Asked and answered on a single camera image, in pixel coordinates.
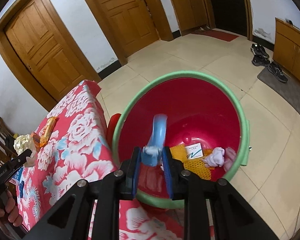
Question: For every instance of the small wooden shoe cabinet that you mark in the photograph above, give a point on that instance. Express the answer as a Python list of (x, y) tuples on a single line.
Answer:
[(190, 14)]

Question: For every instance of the yellow foam net wrap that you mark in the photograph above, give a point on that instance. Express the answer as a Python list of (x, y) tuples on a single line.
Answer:
[(195, 165)]

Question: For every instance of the white card in bin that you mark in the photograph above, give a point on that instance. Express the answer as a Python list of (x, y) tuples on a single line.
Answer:
[(194, 151)]

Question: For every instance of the orange snack wrapper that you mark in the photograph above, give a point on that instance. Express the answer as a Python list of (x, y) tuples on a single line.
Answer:
[(47, 130)]

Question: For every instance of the pink plastic bag in bin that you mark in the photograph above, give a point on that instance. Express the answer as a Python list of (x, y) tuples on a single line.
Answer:
[(229, 158)]

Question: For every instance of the crumpled cream paper ball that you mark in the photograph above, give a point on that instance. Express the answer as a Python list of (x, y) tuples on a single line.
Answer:
[(26, 142)]

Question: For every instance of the grey floor mat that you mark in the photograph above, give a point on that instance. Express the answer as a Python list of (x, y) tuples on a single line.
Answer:
[(290, 90)]

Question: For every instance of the red bin with green rim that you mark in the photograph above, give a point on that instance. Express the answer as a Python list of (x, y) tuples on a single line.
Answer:
[(199, 109)]

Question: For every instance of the orange cardboard box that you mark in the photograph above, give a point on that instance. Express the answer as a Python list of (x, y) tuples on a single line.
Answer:
[(36, 140)]

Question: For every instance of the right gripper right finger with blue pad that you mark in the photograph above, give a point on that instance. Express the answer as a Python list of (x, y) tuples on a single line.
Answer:
[(172, 173)]

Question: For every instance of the black sneaker middle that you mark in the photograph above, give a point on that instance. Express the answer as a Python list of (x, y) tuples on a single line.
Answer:
[(259, 60)]

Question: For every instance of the black sneaker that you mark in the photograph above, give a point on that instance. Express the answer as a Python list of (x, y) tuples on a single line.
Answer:
[(259, 50), (259, 60), (275, 69)]

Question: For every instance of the white sock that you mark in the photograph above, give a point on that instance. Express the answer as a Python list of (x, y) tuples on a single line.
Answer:
[(216, 158)]

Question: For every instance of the wooden door left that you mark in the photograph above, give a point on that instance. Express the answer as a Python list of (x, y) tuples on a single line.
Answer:
[(41, 53)]

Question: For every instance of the red door mat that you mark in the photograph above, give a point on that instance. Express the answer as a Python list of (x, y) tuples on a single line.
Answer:
[(216, 34)]

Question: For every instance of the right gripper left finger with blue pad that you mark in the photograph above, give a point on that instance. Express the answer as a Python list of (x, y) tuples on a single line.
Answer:
[(131, 171)]

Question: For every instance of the blue white milk carton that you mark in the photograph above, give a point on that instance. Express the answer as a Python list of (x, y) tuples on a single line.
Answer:
[(17, 176)]

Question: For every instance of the blue fidget spinner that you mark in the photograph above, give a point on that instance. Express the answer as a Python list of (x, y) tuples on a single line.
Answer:
[(21, 187)]

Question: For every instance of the blue plastic handle tool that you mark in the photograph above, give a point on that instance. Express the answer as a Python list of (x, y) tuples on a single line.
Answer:
[(151, 154)]

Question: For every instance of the black sneaker far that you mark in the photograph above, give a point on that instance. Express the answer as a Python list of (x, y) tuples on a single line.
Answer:
[(259, 50)]

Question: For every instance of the black sneaker near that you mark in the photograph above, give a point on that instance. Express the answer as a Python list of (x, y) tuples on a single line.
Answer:
[(275, 69)]

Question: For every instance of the wooden door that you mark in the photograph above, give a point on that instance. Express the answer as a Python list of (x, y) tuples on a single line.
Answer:
[(131, 25), (41, 53)]

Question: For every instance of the wooden dining chair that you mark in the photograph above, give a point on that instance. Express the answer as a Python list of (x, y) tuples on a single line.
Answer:
[(7, 151)]

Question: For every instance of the wooden door right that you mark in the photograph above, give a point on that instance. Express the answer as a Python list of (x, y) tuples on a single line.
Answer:
[(131, 25)]

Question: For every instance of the red floral tablecloth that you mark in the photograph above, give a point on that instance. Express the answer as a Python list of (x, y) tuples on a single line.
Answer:
[(77, 149)]

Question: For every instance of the person's left hand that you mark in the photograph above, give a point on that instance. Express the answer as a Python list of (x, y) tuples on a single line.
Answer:
[(12, 210)]

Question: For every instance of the wooden sideboard cabinet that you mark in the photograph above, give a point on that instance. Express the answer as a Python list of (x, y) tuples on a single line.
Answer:
[(287, 47)]

